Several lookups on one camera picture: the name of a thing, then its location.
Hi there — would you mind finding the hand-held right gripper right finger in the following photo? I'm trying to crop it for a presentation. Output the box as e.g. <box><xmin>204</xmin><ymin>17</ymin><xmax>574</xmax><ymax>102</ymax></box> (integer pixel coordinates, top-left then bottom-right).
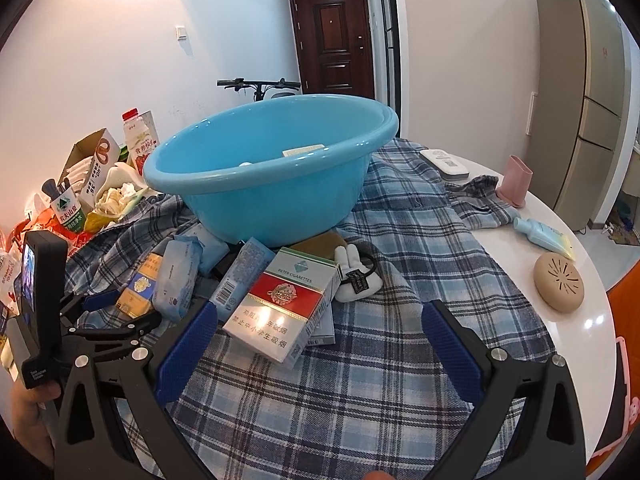
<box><xmin>421</xmin><ymin>299</ymin><xmax>588</xmax><ymax>480</ymax></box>

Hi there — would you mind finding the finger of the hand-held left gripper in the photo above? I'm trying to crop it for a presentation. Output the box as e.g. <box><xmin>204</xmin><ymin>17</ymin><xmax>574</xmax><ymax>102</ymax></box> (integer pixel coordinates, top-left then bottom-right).
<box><xmin>61</xmin><ymin>312</ymin><xmax>163</xmax><ymax>363</ymax></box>
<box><xmin>59</xmin><ymin>287</ymin><xmax>126</xmax><ymax>327</ymax></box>

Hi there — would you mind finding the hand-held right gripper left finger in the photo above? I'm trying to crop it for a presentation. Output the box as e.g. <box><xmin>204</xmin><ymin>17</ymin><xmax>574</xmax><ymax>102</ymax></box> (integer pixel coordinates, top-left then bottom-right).
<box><xmin>54</xmin><ymin>299</ymin><xmax>219</xmax><ymax>480</ymax></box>

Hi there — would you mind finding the red and white cigarette pack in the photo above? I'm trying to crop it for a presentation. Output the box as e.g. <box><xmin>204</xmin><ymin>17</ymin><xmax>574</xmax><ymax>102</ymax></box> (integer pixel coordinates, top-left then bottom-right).
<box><xmin>222</xmin><ymin>247</ymin><xmax>341</xmax><ymax>371</ymax></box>

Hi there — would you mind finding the blue plastic basin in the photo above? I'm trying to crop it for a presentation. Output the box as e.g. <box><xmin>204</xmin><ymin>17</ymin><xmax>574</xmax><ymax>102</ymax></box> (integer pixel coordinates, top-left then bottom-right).
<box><xmin>143</xmin><ymin>92</ymin><xmax>400</xmax><ymax>248</ymax></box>

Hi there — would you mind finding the person's left hand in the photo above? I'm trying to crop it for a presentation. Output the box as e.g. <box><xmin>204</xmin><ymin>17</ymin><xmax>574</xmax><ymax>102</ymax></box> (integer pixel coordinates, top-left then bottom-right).
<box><xmin>10</xmin><ymin>372</ymin><xmax>57</xmax><ymax>470</ymax></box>

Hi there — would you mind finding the white and red snack packet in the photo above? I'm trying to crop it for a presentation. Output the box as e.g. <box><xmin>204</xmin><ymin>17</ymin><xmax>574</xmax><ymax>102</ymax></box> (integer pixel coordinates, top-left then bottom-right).
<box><xmin>0</xmin><ymin>250</ymin><xmax>23</xmax><ymax>321</ymax></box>

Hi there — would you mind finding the yellow and blue small box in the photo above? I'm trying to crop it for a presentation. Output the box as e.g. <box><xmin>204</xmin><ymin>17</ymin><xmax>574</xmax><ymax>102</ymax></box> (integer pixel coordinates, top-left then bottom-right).
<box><xmin>116</xmin><ymin>252</ymin><xmax>166</xmax><ymax>318</ymax></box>

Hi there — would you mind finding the red plastic bag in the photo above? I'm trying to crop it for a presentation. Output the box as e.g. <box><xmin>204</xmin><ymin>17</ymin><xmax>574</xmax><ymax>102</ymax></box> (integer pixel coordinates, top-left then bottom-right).
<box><xmin>0</xmin><ymin>207</ymin><xmax>71</xmax><ymax>261</ymax></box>

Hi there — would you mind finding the blue plaid shirt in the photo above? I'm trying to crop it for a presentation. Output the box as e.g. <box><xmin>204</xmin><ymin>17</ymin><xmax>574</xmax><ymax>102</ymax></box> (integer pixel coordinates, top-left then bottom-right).
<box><xmin>65</xmin><ymin>137</ymin><xmax>556</xmax><ymax>480</ymax></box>

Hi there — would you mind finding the green label water bottle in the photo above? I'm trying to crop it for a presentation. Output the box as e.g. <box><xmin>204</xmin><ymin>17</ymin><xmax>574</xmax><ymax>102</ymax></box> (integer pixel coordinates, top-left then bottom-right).
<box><xmin>50</xmin><ymin>191</ymin><xmax>86</xmax><ymax>236</ymax></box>

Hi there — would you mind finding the light blue tissue packet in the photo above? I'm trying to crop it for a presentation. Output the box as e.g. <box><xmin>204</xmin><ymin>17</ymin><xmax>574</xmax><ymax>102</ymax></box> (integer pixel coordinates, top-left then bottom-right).
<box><xmin>151</xmin><ymin>239</ymin><xmax>205</xmax><ymax>322</ymax></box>
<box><xmin>177</xmin><ymin>223</ymin><xmax>231</xmax><ymax>276</ymax></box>

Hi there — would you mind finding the yellow-green plastic bag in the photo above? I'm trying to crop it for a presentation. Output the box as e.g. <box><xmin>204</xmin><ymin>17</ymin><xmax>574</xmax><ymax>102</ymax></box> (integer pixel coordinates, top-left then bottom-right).
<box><xmin>82</xmin><ymin>210</ymin><xmax>116</xmax><ymax>236</ymax></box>

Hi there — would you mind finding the light blue tube box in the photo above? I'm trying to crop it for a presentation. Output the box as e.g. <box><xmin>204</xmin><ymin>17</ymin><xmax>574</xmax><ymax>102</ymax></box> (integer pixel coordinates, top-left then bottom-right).
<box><xmin>209</xmin><ymin>237</ymin><xmax>278</xmax><ymax>321</ymax></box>

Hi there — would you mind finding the black flat item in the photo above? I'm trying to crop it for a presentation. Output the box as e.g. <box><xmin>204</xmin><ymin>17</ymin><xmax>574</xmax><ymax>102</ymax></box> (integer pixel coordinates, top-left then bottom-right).
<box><xmin>202</xmin><ymin>255</ymin><xmax>241</xmax><ymax>281</ymax></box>

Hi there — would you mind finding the white crumpled plastic bag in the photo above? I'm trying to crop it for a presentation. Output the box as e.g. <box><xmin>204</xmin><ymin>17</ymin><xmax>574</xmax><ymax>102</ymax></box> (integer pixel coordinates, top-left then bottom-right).
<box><xmin>95</xmin><ymin>162</ymin><xmax>161</xmax><ymax>218</ymax></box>

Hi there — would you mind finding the grey-blue flat box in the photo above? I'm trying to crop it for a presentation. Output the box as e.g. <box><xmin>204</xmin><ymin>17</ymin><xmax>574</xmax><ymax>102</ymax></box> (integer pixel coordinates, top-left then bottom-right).
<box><xmin>304</xmin><ymin>305</ymin><xmax>337</xmax><ymax>347</ymax></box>

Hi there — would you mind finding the beige round case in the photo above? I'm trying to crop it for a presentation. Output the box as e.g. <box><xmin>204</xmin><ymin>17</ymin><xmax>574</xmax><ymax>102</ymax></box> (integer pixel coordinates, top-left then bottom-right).
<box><xmin>533</xmin><ymin>253</ymin><xmax>586</xmax><ymax>313</ymax></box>

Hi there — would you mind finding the open cardboard snack box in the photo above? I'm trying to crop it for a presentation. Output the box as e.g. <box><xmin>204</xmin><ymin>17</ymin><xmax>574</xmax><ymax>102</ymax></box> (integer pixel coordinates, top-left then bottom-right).
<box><xmin>57</xmin><ymin>127</ymin><xmax>123</xmax><ymax>211</ymax></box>

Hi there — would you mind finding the light blue lotion bottle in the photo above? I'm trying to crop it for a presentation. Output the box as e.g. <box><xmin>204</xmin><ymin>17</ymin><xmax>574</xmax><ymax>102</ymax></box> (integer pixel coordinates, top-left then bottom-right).
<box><xmin>512</xmin><ymin>217</ymin><xmax>576</xmax><ymax>261</ymax></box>

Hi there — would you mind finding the red cap milk bottle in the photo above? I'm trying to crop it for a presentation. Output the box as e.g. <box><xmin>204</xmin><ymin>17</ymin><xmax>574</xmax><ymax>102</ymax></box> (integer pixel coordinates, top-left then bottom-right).
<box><xmin>121</xmin><ymin>107</ymin><xmax>156</xmax><ymax>176</ymax></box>

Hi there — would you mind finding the brown flat pouch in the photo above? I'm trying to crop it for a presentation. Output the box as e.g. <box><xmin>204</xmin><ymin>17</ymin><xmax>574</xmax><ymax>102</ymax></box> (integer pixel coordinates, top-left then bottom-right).
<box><xmin>290</xmin><ymin>230</ymin><xmax>347</xmax><ymax>261</ymax></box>

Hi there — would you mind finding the pink plastic holder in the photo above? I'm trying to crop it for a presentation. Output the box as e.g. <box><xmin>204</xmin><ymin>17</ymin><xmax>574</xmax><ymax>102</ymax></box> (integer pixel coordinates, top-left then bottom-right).
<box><xmin>495</xmin><ymin>155</ymin><xmax>535</xmax><ymax>208</ymax></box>

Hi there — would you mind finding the white rectangular device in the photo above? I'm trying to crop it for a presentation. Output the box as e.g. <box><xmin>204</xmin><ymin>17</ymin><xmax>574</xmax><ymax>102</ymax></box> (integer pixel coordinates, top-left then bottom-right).
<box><xmin>419</xmin><ymin>149</ymin><xmax>470</xmax><ymax>182</ymax></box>

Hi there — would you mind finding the beige refrigerator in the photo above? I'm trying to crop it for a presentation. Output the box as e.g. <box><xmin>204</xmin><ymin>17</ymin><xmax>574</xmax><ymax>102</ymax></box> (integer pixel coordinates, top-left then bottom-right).
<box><xmin>522</xmin><ymin>0</ymin><xmax>640</xmax><ymax>231</ymax></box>

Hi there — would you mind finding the dark framed glass door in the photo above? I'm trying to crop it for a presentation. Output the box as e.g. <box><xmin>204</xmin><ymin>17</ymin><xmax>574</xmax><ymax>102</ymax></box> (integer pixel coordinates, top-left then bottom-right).
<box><xmin>375</xmin><ymin>0</ymin><xmax>402</xmax><ymax>111</ymax></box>

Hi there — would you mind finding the brown wooden door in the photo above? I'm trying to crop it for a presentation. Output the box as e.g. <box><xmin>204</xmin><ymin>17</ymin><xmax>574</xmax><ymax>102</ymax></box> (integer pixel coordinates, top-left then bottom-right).
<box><xmin>287</xmin><ymin>0</ymin><xmax>376</xmax><ymax>101</ymax></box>

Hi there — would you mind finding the white plush keychain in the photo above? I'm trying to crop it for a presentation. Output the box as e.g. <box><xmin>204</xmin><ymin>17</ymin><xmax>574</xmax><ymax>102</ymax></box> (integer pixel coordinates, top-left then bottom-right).
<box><xmin>332</xmin><ymin>242</ymin><xmax>383</xmax><ymax>303</ymax></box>

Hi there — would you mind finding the black bicycle handlebar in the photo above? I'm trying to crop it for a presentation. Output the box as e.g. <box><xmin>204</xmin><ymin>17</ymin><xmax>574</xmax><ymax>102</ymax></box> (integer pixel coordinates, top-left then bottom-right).
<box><xmin>217</xmin><ymin>77</ymin><xmax>302</xmax><ymax>103</ymax></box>

